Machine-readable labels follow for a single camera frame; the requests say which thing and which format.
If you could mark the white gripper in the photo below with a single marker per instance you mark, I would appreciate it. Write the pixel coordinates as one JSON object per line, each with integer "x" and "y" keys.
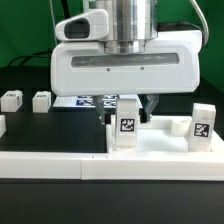
{"x": 169, "y": 64}

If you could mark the white square table top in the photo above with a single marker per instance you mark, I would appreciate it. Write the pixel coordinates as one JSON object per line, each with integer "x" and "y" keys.
{"x": 162, "y": 133}

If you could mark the white sheet with AprilTags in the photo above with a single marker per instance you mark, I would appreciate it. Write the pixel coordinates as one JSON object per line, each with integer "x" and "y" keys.
{"x": 109, "y": 101}

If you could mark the white U-shaped obstacle fence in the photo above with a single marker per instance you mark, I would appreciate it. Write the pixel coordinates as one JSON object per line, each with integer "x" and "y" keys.
{"x": 113, "y": 165}

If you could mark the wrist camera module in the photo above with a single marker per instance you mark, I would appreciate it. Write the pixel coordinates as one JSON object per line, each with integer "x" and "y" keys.
{"x": 88, "y": 26}

